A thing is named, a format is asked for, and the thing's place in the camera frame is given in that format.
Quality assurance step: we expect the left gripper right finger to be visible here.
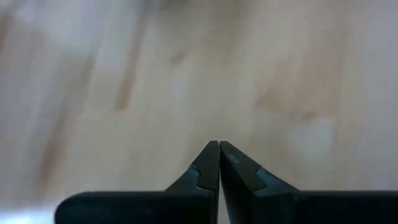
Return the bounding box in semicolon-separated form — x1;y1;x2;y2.
220;141;299;224

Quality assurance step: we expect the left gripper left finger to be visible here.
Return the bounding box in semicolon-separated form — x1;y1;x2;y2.
164;140;220;224

